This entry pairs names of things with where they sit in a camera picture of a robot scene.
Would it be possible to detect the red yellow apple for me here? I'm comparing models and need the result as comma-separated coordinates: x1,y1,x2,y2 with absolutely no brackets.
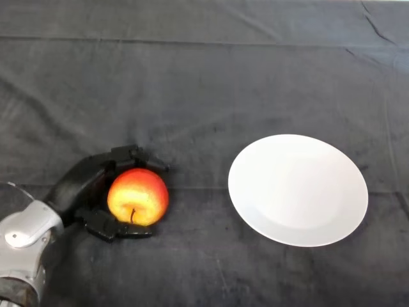
107,168,169,227

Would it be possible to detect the black cloth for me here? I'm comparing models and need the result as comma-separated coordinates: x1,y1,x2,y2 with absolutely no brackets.
0,0,409,307

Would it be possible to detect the white round plate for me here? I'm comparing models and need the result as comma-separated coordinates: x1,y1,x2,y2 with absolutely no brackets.
228,134,369,248

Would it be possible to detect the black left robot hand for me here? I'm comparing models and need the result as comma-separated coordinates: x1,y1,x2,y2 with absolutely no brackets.
43,144,171,244

